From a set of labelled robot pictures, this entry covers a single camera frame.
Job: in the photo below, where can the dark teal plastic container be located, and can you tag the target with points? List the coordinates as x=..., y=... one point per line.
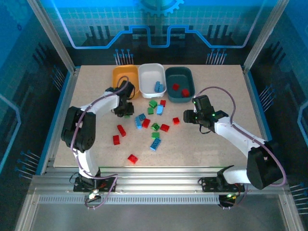
x=179, y=75

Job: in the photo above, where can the white plastic container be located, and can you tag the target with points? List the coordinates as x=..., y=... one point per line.
x=149, y=79

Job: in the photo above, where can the light blue lego brick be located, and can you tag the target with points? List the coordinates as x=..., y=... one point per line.
x=160, y=110

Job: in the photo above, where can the aluminium frame post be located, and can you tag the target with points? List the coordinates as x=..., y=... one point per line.
x=264, y=36
x=53, y=36

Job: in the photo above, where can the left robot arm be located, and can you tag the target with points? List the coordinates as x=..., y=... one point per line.
x=86, y=134

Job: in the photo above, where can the aluminium mounting rail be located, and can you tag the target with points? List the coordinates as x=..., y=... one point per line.
x=156, y=180

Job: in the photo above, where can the aluminium side rail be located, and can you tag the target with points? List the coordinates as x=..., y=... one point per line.
x=252, y=96
x=68, y=96

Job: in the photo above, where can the long red lego brick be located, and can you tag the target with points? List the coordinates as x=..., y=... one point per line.
x=121, y=130

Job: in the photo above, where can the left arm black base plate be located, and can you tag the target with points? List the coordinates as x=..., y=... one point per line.
x=106, y=183

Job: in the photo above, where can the grey metal base panel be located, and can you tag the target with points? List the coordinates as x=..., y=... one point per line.
x=156, y=219

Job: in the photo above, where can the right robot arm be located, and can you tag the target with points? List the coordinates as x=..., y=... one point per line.
x=262, y=168

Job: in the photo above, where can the orange plastic container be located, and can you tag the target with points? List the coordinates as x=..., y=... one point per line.
x=120, y=74

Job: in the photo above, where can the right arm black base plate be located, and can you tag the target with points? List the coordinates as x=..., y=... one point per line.
x=209, y=185

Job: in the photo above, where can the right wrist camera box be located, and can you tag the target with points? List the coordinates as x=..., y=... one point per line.
x=203, y=103

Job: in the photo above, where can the small blue lego brick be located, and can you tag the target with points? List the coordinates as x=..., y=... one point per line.
x=142, y=117

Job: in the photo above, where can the lit connector plug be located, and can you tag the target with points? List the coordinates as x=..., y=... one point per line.
x=93, y=194
x=228, y=196

